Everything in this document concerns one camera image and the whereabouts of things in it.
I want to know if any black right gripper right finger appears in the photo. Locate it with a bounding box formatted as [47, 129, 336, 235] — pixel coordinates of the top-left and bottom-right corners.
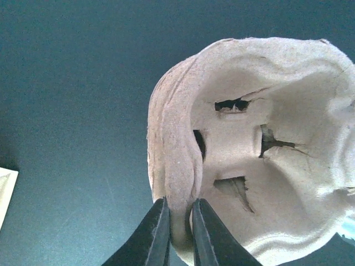
[192, 198, 261, 266]

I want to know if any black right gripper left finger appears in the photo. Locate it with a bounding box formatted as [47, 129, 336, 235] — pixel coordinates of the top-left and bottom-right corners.
[103, 197, 170, 266]

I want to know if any single cardboard cup carrier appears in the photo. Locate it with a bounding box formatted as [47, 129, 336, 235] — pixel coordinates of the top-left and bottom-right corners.
[147, 37, 354, 265]

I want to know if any orange kraft paper bag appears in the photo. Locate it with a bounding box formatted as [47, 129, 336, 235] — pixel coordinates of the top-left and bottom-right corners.
[0, 167, 18, 228]

